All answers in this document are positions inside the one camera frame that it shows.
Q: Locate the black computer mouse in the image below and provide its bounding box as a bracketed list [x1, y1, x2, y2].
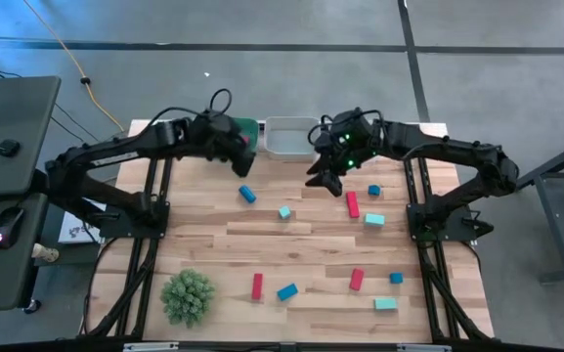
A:
[0, 206, 25, 250]

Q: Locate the black metal stand frame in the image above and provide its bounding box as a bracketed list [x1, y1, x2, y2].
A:
[505, 131, 564, 285]

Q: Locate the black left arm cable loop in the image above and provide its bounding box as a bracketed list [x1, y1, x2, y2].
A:
[208, 87, 235, 116]

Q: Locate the green plastic bin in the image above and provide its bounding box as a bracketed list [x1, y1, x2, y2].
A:
[235, 115, 260, 158]

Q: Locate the small beige knob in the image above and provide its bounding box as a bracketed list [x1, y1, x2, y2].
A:
[31, 242, 61, 264]

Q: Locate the small black device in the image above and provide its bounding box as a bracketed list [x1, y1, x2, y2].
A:
[0, 139, 22, 158]

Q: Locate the green artificial plant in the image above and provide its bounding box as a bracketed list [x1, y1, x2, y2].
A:
[159, 267, 217, 329]

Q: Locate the long red block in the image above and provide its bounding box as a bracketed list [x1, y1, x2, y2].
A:
[345, 191, 362, 220]
[250, 272, 265, 302]

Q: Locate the large dark grey desk top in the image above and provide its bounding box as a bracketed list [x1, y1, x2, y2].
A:
[0, 75, 62, 198]

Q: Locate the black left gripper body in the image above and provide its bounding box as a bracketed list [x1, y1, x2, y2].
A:
[196, 111, 259, 180]

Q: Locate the black aluminium rig frame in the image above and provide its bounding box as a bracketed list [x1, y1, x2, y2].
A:
[78, 119, 497, 343]

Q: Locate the silver metal bracket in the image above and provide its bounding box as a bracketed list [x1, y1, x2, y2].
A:
[397, 343, 452, 352]
[123, 341, 180, 352]

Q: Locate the medium red block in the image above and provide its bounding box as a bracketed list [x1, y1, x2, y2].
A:
[348, 267, 366, 292]

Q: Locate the yellow floor cable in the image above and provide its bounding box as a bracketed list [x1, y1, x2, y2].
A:
[21, 0, 129, 138]

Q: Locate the white printed sheet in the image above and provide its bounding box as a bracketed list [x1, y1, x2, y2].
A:
[58, 198, 106, 244]

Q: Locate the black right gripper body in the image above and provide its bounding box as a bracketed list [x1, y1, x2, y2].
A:
[312, 107, 378, 173]

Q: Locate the light grey plastic bin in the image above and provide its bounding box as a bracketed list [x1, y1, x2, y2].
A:
[264, 115, 322, 161]

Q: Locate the blue rectangular block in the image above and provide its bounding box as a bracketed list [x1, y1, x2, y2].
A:
[276, 283, 300, 303]

